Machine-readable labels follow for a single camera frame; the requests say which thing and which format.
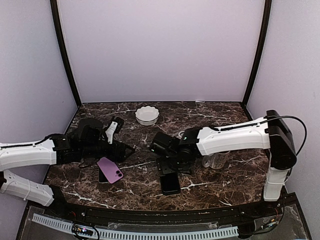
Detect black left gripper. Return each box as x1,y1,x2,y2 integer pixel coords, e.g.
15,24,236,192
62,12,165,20
80,139,135,163

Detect black phone case with ring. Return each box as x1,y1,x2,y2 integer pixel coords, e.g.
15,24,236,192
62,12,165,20
161,173,181,196

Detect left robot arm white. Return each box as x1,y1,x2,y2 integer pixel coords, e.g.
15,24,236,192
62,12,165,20
0,117,135,218

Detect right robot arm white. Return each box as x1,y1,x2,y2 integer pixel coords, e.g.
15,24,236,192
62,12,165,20
149,110,301,217

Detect silver smartphone under purple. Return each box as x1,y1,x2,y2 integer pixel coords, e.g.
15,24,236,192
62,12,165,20
98,168,109,184

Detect white scalloped ceramic bowl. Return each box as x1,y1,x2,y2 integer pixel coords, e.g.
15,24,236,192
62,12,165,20
135,105,160,126

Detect white patterned mug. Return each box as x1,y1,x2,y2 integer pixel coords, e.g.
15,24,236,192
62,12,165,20
202,151,230,170

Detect green circuit board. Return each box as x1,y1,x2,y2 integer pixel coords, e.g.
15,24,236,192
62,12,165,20
71,224,94,238

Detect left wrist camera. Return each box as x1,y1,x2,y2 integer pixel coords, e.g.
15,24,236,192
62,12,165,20
104,116,125,145

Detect white slotted cable duct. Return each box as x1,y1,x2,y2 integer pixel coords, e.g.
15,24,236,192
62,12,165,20
31,213,239,240

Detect black front rail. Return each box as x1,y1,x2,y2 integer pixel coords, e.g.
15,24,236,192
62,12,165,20
45,182,303,225

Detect black frame post left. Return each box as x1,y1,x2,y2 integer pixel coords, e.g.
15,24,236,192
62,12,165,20
49,0,82,108

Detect black frame post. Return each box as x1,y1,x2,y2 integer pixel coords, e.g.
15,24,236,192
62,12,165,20
241,0,272,108
49,0,82,108

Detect black frame post right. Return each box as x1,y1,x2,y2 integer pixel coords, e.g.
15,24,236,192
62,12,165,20
241,0,272,108

